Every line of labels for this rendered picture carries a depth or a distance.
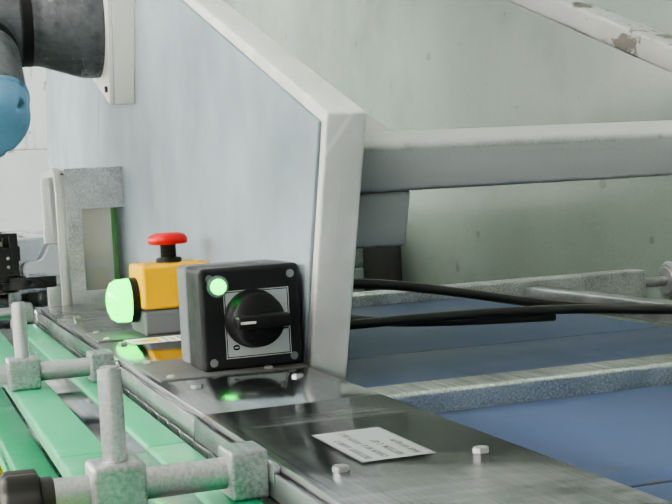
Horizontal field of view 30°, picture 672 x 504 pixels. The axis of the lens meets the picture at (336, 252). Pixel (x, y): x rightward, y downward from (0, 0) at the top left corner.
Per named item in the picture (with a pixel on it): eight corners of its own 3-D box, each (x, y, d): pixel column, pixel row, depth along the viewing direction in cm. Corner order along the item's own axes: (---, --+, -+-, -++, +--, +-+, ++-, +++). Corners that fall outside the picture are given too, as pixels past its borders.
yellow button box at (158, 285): (202, 324, 131) (132, 330, 129) (198, 253, 131) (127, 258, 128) (219, 330, 125) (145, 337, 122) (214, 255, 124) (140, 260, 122)
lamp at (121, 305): (133, 320, 128) (104, 322, 127) (130, 276, 127) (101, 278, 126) (142, 323, 123) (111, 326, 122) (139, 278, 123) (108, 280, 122)
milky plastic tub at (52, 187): (108, 318, 188) (49, 323, 185) (98, 168, 186) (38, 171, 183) (129, 329, 171) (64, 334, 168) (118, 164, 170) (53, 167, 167)
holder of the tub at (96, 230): (113, 353, 188) (60, 358, 185) (101, 170, 186) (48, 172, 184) (134, 367, 172) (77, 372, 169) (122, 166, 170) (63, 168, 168)
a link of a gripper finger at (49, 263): (89, 241, 172) (20, 245, 170) (92, 284, 172) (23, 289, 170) (89, 240, 175) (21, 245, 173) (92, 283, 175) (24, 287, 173)
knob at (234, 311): (282, 344, 97) (295, 348, 94) (225, 349, 95) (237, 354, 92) (278, 286, 97) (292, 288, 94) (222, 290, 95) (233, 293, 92)
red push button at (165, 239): (145, 266, 128) (143, 233, 127) (184, 263, 129) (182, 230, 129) (153, 268, 124) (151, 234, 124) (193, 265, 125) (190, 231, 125)
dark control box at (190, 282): (279, 352, 105) (181, 362, 103) (274, 258, 105) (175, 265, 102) (310, 363, 98) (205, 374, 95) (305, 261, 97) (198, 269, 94)
